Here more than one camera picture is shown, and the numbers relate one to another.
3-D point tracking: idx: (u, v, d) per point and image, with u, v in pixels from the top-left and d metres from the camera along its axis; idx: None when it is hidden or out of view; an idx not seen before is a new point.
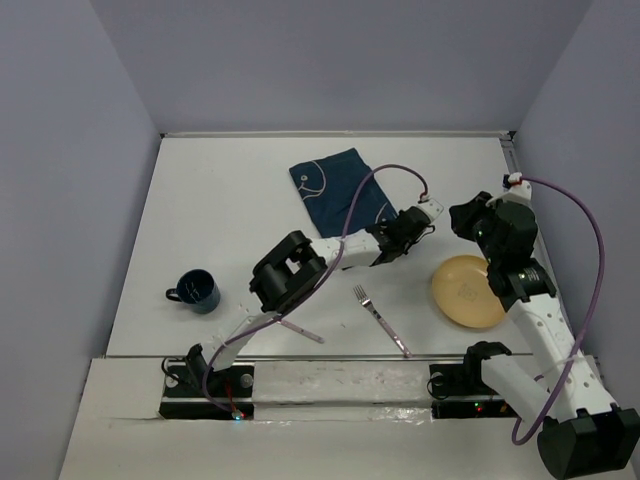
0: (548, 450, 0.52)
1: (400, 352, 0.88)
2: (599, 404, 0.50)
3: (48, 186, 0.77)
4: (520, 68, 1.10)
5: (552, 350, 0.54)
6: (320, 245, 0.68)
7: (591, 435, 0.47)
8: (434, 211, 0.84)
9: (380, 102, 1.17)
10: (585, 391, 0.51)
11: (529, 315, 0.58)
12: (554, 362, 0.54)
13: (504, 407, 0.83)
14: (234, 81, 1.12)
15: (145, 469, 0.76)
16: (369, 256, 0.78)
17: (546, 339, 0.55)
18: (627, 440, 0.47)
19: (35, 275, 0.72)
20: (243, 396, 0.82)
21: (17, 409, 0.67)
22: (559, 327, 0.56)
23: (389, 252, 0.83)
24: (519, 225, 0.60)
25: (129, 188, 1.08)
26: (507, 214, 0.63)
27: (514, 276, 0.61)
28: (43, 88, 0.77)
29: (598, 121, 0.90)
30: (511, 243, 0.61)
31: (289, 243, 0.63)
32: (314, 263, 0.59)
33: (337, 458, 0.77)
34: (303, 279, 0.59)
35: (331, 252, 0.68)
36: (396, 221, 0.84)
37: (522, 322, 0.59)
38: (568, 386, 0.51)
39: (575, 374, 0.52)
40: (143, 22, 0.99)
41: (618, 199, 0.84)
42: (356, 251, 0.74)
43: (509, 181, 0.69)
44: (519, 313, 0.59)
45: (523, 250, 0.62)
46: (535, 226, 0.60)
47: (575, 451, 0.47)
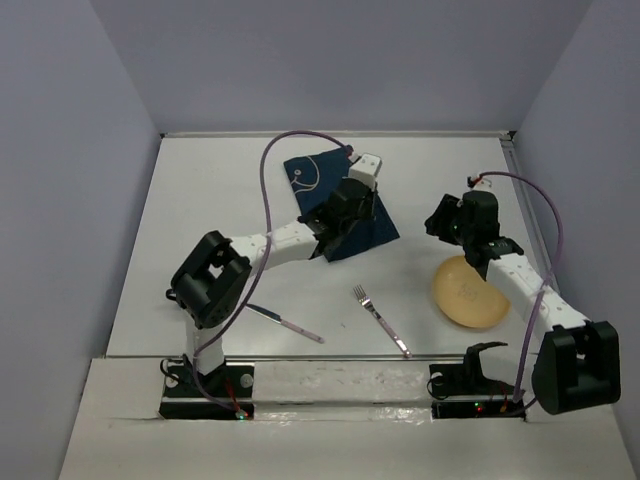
0: (542, 388, 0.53)
1: (400, 352, 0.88)
2: (572, 320, 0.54)
3: (49, 186, 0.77)
4: (519, 68, 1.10)
5: (524, 287, 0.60)
6: (240, 245, 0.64)
7: (571, 347, 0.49)
8: (369, 168, 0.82)
9: (380, 101, 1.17)
10: (558, 314, 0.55)
11: (501, 268, 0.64)
12: (527, 298, 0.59)
13: (504, 407, 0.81)
14: (234, 81, 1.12)
15: (145, 469, 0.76)
16: (307, 248, 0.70)
17: (516, 280, 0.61)
18: (607, 346, 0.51)
19: (34, 275, 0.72)
20: (244, 396, 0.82)
21: (18, 408, 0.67)
22: (529, 271, 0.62)
23: (329, 239, 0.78)
24: (483, 202, 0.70)
25: (128, 188, 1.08)
26: (472, 196, 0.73)
27: (484, 246, 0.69)
28: (43, 87, 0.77)
29: (598, 121, 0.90)
30: (479, 219, 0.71)
31: (207, 248, 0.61)
32: (235, 265, 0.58)
33: (336, 458, 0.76)
34: (224, 285, 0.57)
35: (257, 251, 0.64)
36: (328, 203, 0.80)
37: (498, 276, 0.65)
38: (542, 311, 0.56)
39: (547, 302, 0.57)
40: (143, 21, 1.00)
41: (617, 199, 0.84)
42: (290, 243, 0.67)
43: (471, 181, 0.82)
44: (494, 271, 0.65)
45: (490, 225, 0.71)
46: (494, 201, 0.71)
47: (562, 367, 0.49)
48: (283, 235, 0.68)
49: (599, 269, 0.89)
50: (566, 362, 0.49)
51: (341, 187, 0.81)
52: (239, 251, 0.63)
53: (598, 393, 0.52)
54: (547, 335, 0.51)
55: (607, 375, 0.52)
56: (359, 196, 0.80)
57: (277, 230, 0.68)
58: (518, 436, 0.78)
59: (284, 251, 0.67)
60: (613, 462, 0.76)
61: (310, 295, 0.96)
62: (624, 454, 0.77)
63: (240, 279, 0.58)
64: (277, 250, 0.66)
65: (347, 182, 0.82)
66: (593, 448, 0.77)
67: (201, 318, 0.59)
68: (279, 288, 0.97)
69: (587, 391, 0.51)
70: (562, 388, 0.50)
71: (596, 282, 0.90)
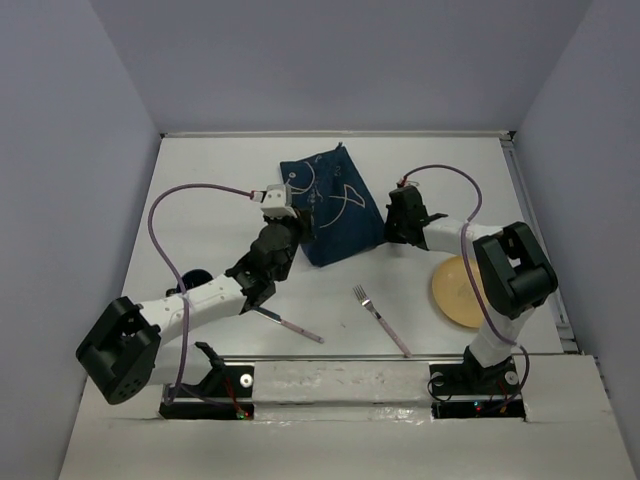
0: (494, 295, 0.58)
1: (400, 352, 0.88)
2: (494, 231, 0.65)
3: (49, 186, 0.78)
4: (518, 68, 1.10)
5: (449, 230, 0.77)
6: (152, 311, 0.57)
7: (496, 241, 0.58)
8: (277, 200, 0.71)
9: (380, 101, 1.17)
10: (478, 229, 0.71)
11: (431, 229, 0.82)
12: (453, 234, 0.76)
13: (504, 407, 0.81)
14: (234, 81, 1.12)
15: (145, 469, 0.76)
16: (235, 303, 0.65)
17: (444, 230, 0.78)
18: (526, 239, 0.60)
19: (34, 274, 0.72)
20: (243, 396, 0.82)
21: (18, 408, 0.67)
22: (450, 223, 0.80)
23: (261, 292, 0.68)
24: (406, 192, 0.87)
25: (128, 188, 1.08)
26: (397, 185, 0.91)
27: (419, 225, 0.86)
28: (42, 88, 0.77)
29: (598, 121, 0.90)
30: (407, 205, 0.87)
31: (114, 317, 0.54)
32: (143, 336, 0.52)
33: (337, 458, 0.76)
34: (129, 360, 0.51)
35: (172, 315, 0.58)
36: (251, 255, 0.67)
37: (432, 237, 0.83)
38: (469, 235, 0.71)
39: (471, 229, 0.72)
40: (143, 22, 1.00)
41: (617, 199, 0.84)
42: (209, 302, 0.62)
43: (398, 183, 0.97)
44: (429, 236, 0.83)
45: (418, 207, 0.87)
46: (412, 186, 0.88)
47: (495, 261, 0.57)
48: (204, 290, 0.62)
49: (599, 269, 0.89)
50: (497, 252, 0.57)
51: (262, 233, 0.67)
52: (151, 319, 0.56)
53: (539, 280, 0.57)
54: (475, 242, 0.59)
55: (537, 261, 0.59)
56: (284, 240, 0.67)
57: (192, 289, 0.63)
58: (517, 436, 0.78)
59: (207, 309, 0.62)
60: (613, 463, 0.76)
61: (310, 295, 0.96)
62: (623, 455, 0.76)
63: (148, 352, 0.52)
64: (197, 311, 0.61)
65: (269, 224, 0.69)
66: (591, 448, 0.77)
67: (107, 395, 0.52)
68: (279, 288, 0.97)
69: (528, 279, 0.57)
70: (505, 277, 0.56)
71: (596, 282, 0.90)
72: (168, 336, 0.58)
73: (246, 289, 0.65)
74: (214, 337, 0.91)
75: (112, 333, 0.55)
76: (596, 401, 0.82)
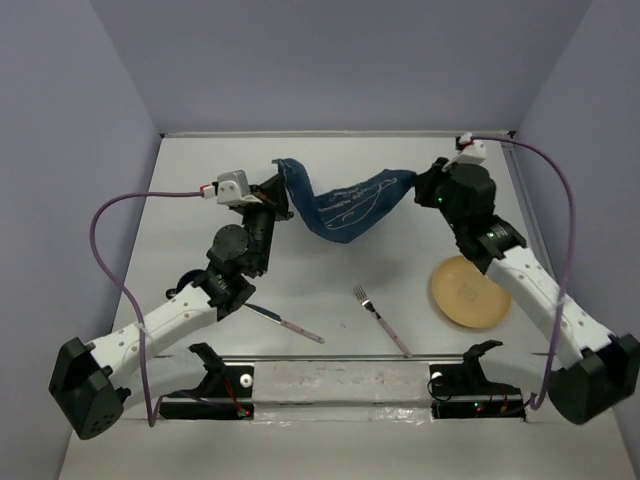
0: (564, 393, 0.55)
1: (400, 352, 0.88)
2: (597, 338, 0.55)
3: (49, 185, 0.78)
4: (519, 69, 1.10)
5: (543, 300, 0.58)
6: (107, 350, 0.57)
7: (601, 369, 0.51)
8: (234, 193, 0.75)
9: (379, 101, 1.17)
10: (581, 330, 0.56)
11: (509, 270, 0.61)
12: (545, 309, 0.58)
13: (504, 407, 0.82)
14: (234, 80, 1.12)
15: (144, 469, 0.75)
16: (203, 318, 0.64)
17: (534, 290, 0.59)
18: (632, 363, 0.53)
19: (33, 274, 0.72)
20: (243, 396, 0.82)
21: (17, 409, 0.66)
22: (544, 279, 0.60)
23: (237, 294, 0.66)
24: (479, 185, 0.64)
25: (128, 188, 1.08)
26: (465, 176, 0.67)
27: (483, 237, 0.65)
28: (42, 87, 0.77)
29: (598, 120, 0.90)
30: (475, 205, 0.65)
31: (66, 360, 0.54)
32: (94, 382, 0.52)
33: (336, 457, 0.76)
34: (86, 406, 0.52)
35: (126, 351, 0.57)
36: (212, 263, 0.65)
37: (500, 272, 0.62)
38: (565, 330, 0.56)
39: (568, 316, 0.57)
40: (143, 21, 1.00)
41: (618, 199, 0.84)
42: (171, 325, 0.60)
43: (461, 143, 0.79)
44: (501, 273, 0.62)
45: (488, 210, 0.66)
46: (491, 186, 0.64)
47: (591, 387, 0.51)
48: (167, 314, 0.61)
49: (599, 269, 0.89)
50: (600, 377, 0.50)
51: (219, 239, 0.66)
52: (102, 361, 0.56)
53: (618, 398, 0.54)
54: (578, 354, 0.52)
55: (628, 383, 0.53)
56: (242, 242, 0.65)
57: (153, 314, 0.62)
58: (517, 436, 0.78)
59: (170, 332, 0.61)
60: (614, 463, 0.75)
61: (310, 296, 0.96)
62: (623, 455, 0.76)
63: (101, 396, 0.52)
64: (156, 339, 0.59)
65: (224, 227, 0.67)
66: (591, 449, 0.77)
67: (80, 434, 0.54)
68: (279, 288, 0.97)
69: (607, 399, 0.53)
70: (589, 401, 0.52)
71: (596, 282, 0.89)
72: (127, 370, 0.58)
73: (218, 299, 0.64)
74: (214, 337, 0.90)
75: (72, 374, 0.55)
76: None
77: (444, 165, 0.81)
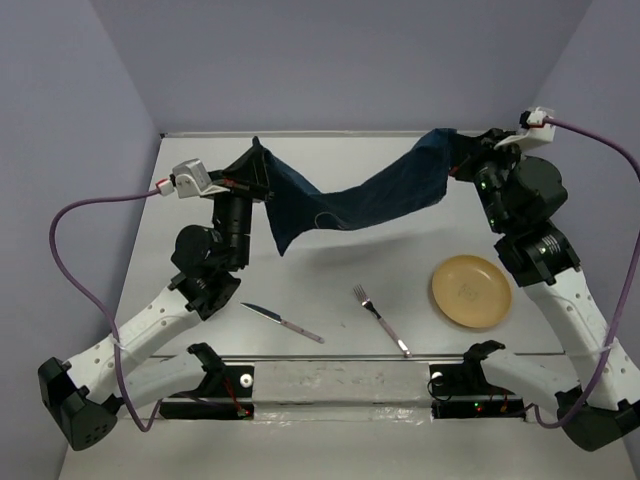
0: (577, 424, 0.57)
1: (400, 352, 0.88)
2: (636, 392, 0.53)
3: (49, 185, 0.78)
4: (520, 68, 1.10)
5: (589, 340, 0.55)
6: (83, 369, 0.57)
7: (632, 423, 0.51)
8: (189, 188, 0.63)
9: (380, 101, 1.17)
10: (623, 378, 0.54)
11: (557, 299, 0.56)
12: (589, 351, 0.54)
13: (504, 407, 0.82)
14: (234, 80, 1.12)
15: (144, 469, 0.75)
16: (183, 323, 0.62)
17: (582, 327, 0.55)
18: None
19: (34, 273, 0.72)
20: (243, 396, 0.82)
21: (17, 409, 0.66)
22: (594, 315, 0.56)
23: (218, 292, 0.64)
24: (547, 195, 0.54)
25: (128, 188, 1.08)
26: (530, 177, 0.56)
27: (534, 251, 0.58)
28: (43, 86, 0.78)
29: (599, 120, 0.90)
30: (537, 217, 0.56)
31: (45, 383, 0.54)
32: (72, 402, 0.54)
33: (337, 457, 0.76)
34: (70, 426, 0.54)
35: (102, 368, 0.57)
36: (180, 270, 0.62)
37: (543, 297, 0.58)
38: (607, 376, 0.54)
39: (611, 362, 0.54)
40: (143, 20, 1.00)
41: (618, 199, 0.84)
42: (147, 335, 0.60)
43: (528, 122, 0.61)
44: (548, 298, 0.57)
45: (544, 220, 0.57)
46: (560, 197, 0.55)
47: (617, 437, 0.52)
48: (143, 325, 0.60)
49: (600, 268, 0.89)
50: (628, 428, 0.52)
51: (182, 244, 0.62)
52: (78, 381, 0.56)
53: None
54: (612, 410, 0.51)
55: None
56: (205, 245, 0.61)
57: (128, 326, 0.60)
58: (517, 436, 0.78)
59: (147, 342, 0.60)
60: (614, 463, 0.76)
61: (310, 296, 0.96)
62: (623, 456, 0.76)
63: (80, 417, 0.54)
64: (133, 351, 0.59)
65: (185, 228, 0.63)
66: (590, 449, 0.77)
67: (75, 447, 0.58)
68: (279, 288, 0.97)
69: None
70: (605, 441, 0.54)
71: (596, 282, 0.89)
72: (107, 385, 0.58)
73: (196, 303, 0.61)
74: (214, 337, 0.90)
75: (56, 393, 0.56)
76: None
77: (497, 139, 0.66)
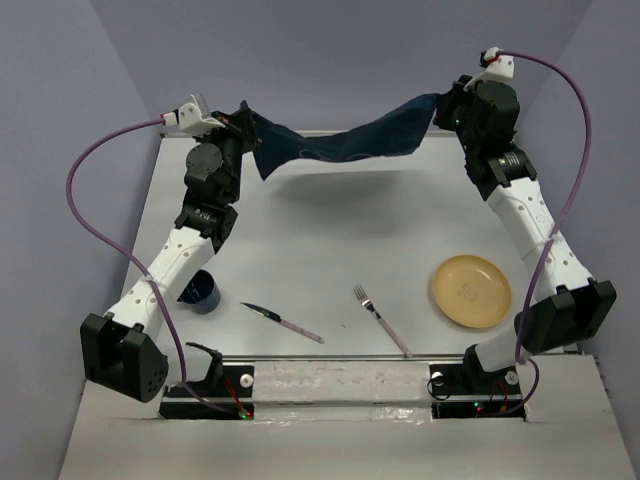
0: (528, 327, 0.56)
1: (400, 352, 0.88)
2: (576, 280, 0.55)
3: (49, 186, 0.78)
4: (519, 68, 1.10)
5: (534, 233, 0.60)
6: (126, 313, 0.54)
7: (569, 305, 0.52)
8: (191, 116, 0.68)
9: (379, 101, 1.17)
10: (564, 269, 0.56)
11: (510, 201, 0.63)
12: (534, 244, 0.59)
13: (504, 407, 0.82)
14: (233, 80, 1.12)
15: (145, 469, 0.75)
16: (201, 255, 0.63)
17: (527, 221, 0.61)
18: (601, 309, 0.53)
19: (34, 274, 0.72)
20: (243, 397, 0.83)
21: (17, 408, 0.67)
22: (539, 213, 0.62)
23: (223, 222, 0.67)
24: (500, 103, 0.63)
25: (128, 188, 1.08)
26: (489, 94, 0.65)
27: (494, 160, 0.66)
28: (43, 87, 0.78)
29: (598, 120, 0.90)
30: (494, 128, 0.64)
31: (94, 335, 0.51)
32: (131, 339, 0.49)
33: (337, 457, 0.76)
34: (136, 364, 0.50)
35: (146, 305, 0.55)
36: (192, 191, 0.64)
37: (502, 203, 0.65)
38: (548, 265, 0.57)
39: (555, 254, 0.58)
40: (143, 21, 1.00)
41: (617, 199, 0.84)
42: (176, 267, 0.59)
43: (486, 59, 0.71)
44: (502, 200, 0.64)
45: (503, 132, 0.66)
46: (515, 109, 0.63)
47: (554, 323, 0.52)
48: (168, 259, 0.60)
49: (599, 268, 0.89)
50: (564, 310, 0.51)
51: (191, 163, 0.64)
52: (128, 322, 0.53)
53: (576, 338, 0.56)
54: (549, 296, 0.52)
55: (591, 326, 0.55)
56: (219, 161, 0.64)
57: (154, 266, 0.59)
58: (517, 435, 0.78)
59: (177, 276, 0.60)
60: (614, 463, 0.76)
61: (310, 295, 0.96)
62: (623, 455, 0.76)
63: (144, 352, 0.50)
64: (168, 285, 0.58)
65: (191, 149, 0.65)
66: (590, 447, 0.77)
67: (141, 397, 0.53)
68: (279, 288, 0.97)
69: (566, 335, 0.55)
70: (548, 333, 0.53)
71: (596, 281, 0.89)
72: (153, 326, 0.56)
73: (207, 225, 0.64)
74: (214, 336, 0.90)
75: (104, 350, 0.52)
76: (596, 401, 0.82)
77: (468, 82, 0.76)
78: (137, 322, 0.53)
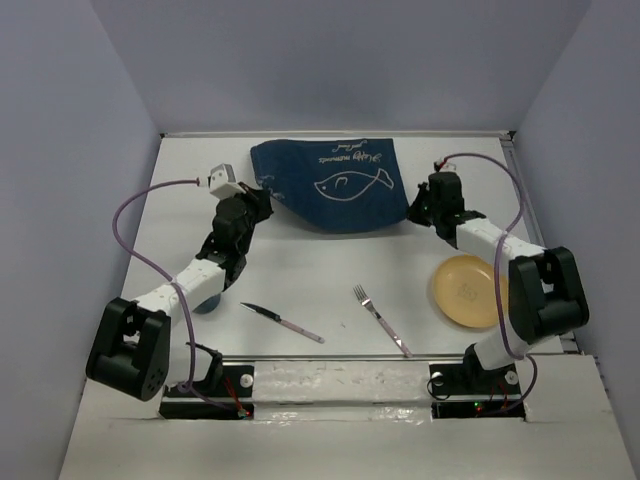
0: (519, 318, 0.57)
1: (400, 352, 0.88)
2: (532, 250, 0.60)
3: (49, 185, 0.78)
4: (519, 68, 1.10)
5: (487, 236, 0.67)
6: (150, 301, 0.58)
7: (532, 264, 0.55)
8: (220, 179, 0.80)
9: (380, 101, 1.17)
10: (521, 249, 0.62)
11: (467, 231, 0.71)
12: (489, 243, 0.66)
13: (504, 407, 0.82)
14: (234, 80, 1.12)
15: (144, 469, 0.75)
16: (216, 280, 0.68)
17: (481, 234, 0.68)
18: (567, 267, 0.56)
19: (33, 272, 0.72)
20: (244, 397, 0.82)
21: (18, 407, 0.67)
22: (489, 226, 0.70)
23: (235, 263, 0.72)
24: (447, 179, 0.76)
25: (129, 188, 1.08)
26: (436, 176, 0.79)
27: (453, 218, 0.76)
28: (43, 86, 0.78)
29: (598, 119, 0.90)
30: (445, 194, 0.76)
31: (118, 315, 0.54)
32: (153, 320, 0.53)
33: (336, 457, 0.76)
34: (151, 345, 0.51)
35: (170, 300, 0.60)
36: (214, 233, 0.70)
37: (464, 238, 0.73)
38: (505, 251, 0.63)
39: (510, 243, 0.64)
40: (143, 20, 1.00)
41: (617, 198, 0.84)
42: (196, 283, 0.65)
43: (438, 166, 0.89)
44: (463, 235, 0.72)
45: (456, 201, 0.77)
46: (457, 178, 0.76)
47: (529, 285, 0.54)
48: (187, 276, 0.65)
49: (598, 267, 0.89)
50: (528, 268, 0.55)
51: (219, 210, 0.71)
52: (152, 307, 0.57)
53: (570, 313, 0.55)
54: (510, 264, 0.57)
55: (573, 294, 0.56)
56: (241, 211, 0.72)
57: (178, 275, 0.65)
58: (516, 435, 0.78)
59: (195, 291, 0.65)
60: (614, 463, 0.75)
61: (310, 295, 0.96)
62: (623, 454, 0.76)
63: (162, 335, 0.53)
64: (189, 292, 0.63)
65: (220, 202, 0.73)
66: (590, 447, 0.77)
67: (139, 392, 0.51)
68: (279, 288, 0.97)
69: (557, 310, 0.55)
70: (534, 304, 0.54)
71: (595, 281, 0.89)
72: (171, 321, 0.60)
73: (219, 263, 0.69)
74: (214, 336, 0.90)
75: (118, 337, 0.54)
76: (596, 400, 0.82)
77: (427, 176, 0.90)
78: (161, 311, 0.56)
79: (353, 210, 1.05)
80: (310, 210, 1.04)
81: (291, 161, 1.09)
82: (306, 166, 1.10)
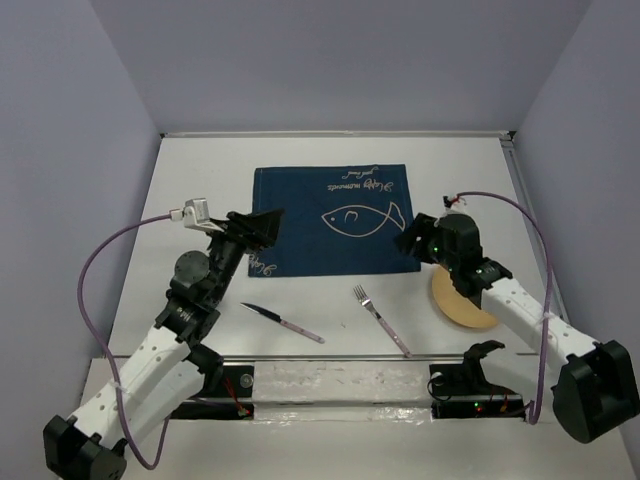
0: (569, 415, 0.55)
1: (400, 352, 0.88)
2: (582, 345, 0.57)
3: (49, 185, 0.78)
4: (519, 68, 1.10)
5: (527, 317, 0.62)
6: (88, 418, 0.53)
7: (589, 371, 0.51)
8: (189, 217, 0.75)
9: (380, 101, 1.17)
10: (566, 340, 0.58)
11: (497, 299, 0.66)
12: (532, 326, 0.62)
13: (504, 407, 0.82)
14: (234, 79, 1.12)
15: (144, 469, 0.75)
16: (177, 354, 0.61)
17: (518, 310, 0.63)
18: (622, 370, 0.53)
19: (33, 270, 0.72)
20: (244, 397, 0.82)
21: (17, 408, 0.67)
22: (524, 296, 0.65)
23: (205, 322, 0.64)
24: (463, 229, 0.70)
25: (128, 188, 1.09)
26: (451, 223, 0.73)
27: (474, 273, 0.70)
28: (43, 85, 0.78)
29: (599, 118, 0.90)
30: (462, 247, 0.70)
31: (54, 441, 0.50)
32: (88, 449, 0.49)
33: (336, 457, 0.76)
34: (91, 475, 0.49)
35: (110, 412, 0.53)
36: (176, 293, 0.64)
37: (492, 305, 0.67)
38: (551, 341, 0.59)
39: (553, 329, 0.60)
40: (142, 20, 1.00)
41: (617, 197, 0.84)
42: (145, 376, 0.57)
43: (450, 202, 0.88)
44: (488, 300, 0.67)
45: (473, 250, 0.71)
46: (475, 228, 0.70)
47: (583, 396, 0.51)
48: (139, 366, 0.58)
49: (599, 268, 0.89)
50: (583, 381, 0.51)
51: (180, 268, 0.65)
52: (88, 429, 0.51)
53: (622, 413, 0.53)
54: (563, 367, 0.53)
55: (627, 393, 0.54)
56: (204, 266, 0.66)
57: (124, 369, 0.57)
58: (516, 436, 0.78)
59: (146, 382, 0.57)
60: (614, 465, 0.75)
61: (309, 296, 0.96)
62: (622, 455, 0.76)
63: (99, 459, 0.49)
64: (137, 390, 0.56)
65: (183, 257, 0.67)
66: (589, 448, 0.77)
67: None
68: (278, 289, 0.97)
69: (612, 413, 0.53)
70: (588, 411, 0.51)
71: (598, 280, 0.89)
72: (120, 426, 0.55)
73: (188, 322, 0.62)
74: (213, 337, 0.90)
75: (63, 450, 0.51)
76: None
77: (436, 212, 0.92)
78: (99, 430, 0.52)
79: (369, 244, 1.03)
80: (324, 243, 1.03)
81: (288, 192, 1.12)
82: (312, 198, 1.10)
